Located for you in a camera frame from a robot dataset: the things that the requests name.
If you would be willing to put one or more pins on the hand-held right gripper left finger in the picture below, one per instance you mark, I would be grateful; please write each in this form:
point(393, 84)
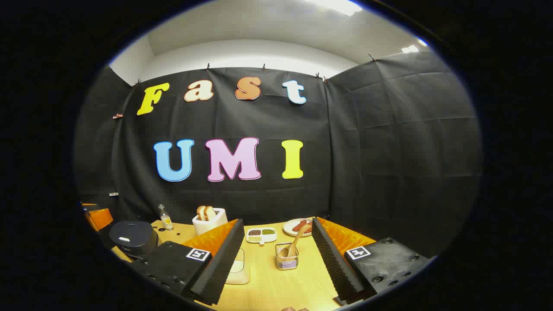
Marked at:
point(220, 263)

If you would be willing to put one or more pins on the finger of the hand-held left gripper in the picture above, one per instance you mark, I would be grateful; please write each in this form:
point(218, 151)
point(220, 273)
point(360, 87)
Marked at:
point(101, 218)

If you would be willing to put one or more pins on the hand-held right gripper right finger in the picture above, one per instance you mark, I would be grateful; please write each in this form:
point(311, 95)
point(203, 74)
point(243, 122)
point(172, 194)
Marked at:
point(335, 263)

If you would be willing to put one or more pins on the black rice cooker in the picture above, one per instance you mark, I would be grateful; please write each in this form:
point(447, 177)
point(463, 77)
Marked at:
point(131, 237)

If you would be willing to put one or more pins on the wooden spoon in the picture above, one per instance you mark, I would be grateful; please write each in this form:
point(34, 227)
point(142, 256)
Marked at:
point(298, 239)

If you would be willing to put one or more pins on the white toaster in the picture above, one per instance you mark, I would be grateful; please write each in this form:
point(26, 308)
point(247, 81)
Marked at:
point(207, 226)

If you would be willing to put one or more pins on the white divided bean dish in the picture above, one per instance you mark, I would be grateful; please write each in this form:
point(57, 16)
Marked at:
point(261, 236)

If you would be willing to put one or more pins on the white round plate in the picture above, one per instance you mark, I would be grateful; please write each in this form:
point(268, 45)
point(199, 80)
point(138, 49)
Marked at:
point(288, 230)

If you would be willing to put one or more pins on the small glass bottle yellow label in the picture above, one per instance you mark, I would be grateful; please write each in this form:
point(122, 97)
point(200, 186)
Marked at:
point(166, 221)

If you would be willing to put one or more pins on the black backdrop cloth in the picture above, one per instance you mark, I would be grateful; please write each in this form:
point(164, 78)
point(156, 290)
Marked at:
point(367, 129)

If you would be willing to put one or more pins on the ceiling light panel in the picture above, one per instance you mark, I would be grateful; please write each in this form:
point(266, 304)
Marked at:
point(410, 49)
point(339, 5)

